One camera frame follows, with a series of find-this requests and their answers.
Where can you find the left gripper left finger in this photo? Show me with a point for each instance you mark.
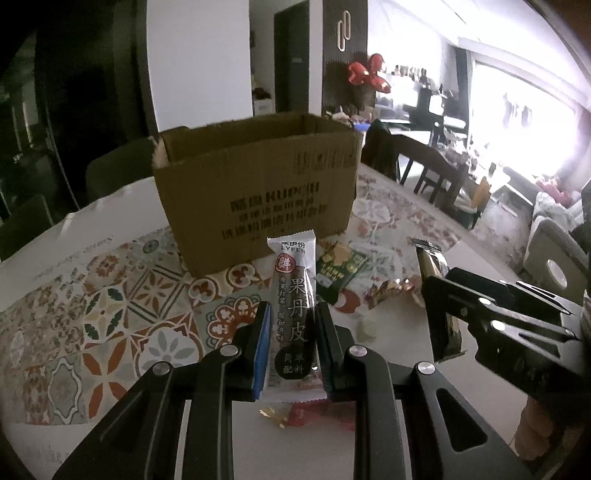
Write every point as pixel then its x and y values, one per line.
pixel 253 342

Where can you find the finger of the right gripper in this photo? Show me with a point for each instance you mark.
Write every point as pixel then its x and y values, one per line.
pixel 466 304
pixel 480 278

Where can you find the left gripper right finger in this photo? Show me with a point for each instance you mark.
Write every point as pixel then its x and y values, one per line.
pixel 338 367

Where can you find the black cracker snack packet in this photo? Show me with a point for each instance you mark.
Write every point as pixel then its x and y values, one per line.
pixel 445 333

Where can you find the white fruit leather bar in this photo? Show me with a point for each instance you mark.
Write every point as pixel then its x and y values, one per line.
pixel 292 374

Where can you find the golden crinkled snack bag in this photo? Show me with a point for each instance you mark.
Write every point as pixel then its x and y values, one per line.
pixel 410 286

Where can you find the pink red snack packet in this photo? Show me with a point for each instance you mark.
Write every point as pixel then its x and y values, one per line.
pixel 322 412

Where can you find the green cracker snack packet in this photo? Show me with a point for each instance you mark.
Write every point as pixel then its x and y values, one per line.
pixel 335 269

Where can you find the red white snack packet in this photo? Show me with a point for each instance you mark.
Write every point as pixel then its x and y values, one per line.
pixel 350 303

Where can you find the dark wooden chair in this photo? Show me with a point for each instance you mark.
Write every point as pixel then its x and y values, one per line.
pixel 445 173

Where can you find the grey sofa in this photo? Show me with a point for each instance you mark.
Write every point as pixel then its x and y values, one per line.
pixel 557 256

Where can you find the brown cardboard box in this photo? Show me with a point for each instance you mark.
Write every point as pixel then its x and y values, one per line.
pixel 227 188

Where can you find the patterned table runner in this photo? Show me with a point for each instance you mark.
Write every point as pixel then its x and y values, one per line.
pixel 94 301

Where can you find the dark upholstered chair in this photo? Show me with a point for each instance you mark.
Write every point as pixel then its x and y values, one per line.
pixel 123 166

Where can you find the red ribbon bow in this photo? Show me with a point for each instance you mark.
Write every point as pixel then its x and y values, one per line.
pixel 370 75

